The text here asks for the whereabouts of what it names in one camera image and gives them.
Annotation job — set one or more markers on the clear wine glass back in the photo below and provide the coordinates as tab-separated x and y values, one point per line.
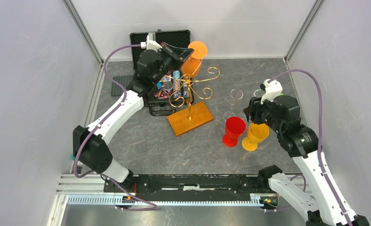
258	93

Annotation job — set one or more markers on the orange wooden rack base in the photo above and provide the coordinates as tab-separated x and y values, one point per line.
186	120

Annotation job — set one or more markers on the black poker chip case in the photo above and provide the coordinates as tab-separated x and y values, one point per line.
156	55

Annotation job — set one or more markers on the red wine glass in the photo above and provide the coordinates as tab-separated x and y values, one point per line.
234	128

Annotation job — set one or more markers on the clear wine glass front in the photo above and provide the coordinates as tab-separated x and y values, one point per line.
235	98

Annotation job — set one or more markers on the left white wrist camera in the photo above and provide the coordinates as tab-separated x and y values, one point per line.
151	43

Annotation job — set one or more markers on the clear wine glass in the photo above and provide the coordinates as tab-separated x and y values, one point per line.
235	98
258	93

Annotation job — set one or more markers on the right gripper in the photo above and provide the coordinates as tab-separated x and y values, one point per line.
255	106

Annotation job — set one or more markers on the gold wire glass rack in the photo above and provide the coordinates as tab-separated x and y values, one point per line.
187	82

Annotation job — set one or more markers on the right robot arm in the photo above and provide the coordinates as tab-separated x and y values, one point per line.
326	207

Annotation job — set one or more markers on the white slotted cable duct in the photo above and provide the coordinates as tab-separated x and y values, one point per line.
121	200

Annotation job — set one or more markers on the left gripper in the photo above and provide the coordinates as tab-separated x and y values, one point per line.
177	55

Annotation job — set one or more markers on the yellow wine glass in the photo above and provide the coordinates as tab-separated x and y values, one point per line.
256	134

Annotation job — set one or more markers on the orange wine glass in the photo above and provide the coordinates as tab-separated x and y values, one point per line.
193	64

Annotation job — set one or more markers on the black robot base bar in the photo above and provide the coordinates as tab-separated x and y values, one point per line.
194	187

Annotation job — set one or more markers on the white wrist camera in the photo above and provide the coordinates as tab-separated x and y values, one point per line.
272	89
151	43

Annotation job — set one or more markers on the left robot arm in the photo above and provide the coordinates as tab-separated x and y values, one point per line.
90	143

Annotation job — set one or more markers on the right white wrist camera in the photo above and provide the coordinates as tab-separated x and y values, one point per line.
272	89

